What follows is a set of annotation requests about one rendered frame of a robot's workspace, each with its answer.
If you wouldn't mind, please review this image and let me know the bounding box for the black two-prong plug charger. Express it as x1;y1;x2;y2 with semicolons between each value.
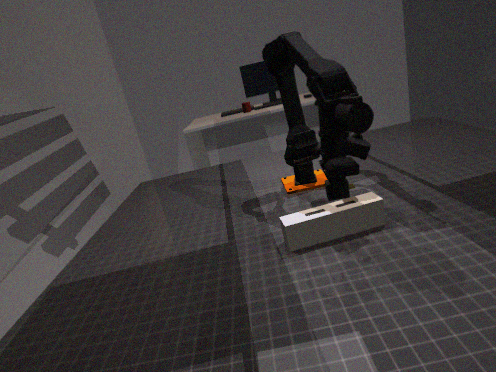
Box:
325;178;355;201

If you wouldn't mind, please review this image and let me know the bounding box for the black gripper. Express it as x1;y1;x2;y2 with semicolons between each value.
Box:
315;128;359;196

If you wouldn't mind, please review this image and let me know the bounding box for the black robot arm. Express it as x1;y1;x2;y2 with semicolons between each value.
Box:
262;31;374;186

